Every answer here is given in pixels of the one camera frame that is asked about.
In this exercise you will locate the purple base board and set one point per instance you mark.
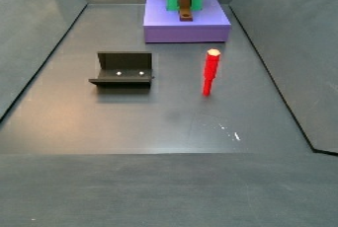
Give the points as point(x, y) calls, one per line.
point(208, 27)

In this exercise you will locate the red peg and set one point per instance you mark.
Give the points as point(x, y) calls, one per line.
point(211, 62)

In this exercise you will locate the black bracket holder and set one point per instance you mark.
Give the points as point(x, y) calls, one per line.
point(124, 67)

